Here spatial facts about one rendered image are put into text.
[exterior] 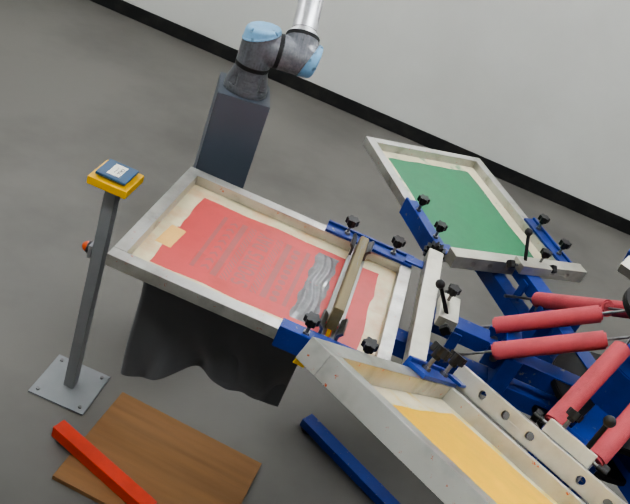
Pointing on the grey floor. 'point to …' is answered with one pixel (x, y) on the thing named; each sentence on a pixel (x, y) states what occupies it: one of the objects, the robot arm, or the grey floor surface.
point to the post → (78, 402)
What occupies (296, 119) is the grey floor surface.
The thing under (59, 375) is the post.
